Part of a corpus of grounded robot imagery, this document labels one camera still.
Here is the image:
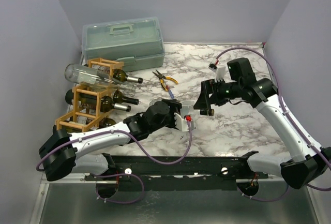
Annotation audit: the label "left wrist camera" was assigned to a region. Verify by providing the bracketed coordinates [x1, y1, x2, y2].
[174, 113, 195, 132]

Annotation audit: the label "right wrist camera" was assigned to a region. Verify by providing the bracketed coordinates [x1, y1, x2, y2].
[208, 63, 226, 82]

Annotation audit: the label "wooden wine rack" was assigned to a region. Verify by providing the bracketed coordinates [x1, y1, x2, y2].
[55, 64, 131, 132]

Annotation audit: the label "blue red screwdriver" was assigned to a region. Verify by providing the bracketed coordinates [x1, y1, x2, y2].
[166, 86, 174, 99]

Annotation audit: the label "green bottle silver neck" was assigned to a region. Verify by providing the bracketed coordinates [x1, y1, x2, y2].
[112, 90, 139, 105]

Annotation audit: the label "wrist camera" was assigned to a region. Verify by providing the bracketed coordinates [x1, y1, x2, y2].
[174, 113, 195, 132]
[208, 63, 226, 82]

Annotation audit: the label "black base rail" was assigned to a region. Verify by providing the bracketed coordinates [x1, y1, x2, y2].
[84, 154, 268, 195]

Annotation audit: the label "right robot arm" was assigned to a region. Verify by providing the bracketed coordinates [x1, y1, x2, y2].
[193, 57, 330, 189]

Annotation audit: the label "clear glass bottle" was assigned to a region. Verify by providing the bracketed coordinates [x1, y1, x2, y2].
[64, 64, 136, 93]

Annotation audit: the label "dark green wine bottle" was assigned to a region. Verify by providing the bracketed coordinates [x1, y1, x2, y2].
[65, 89, 131, 112]

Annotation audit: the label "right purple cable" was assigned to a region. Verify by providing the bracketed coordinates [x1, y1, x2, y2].
[214, 47, 331, 202]

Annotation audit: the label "bottle in rack bottom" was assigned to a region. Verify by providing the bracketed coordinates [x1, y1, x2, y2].
[77, 116, 116, 128]

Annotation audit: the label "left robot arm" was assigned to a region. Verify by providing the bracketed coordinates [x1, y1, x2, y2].
[36, 99, 192, 182]

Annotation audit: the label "green plastic toolbox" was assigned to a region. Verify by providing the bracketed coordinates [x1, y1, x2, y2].
[82, 17, 165, 71]

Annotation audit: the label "brown label wine bottle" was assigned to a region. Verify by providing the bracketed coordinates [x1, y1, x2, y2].
[92, 65, 143, 84]

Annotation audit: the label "small dark cap bottle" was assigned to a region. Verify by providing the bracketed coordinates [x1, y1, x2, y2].
[149, 98, 215, 117]

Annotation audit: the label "yellow handled pliers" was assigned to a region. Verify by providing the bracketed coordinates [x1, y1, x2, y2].
[153, 70, 178, 92]

